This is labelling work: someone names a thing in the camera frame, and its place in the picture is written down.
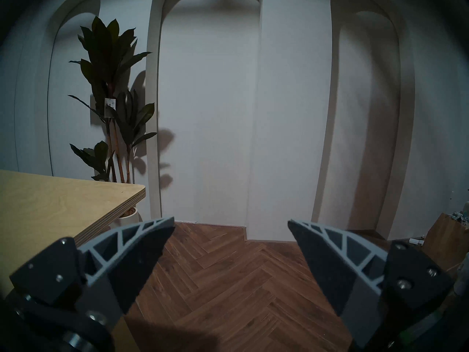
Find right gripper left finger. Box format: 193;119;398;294
8;216;176;319

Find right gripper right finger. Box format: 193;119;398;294
288;219;454;350

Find cream plant pot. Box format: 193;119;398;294
110;206;140;229

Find light plywood table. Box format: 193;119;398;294
0;169;147;352

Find wooden cube side table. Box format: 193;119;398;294
421;213;469;271

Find tall dark green plant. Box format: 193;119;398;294
68;16;158;183

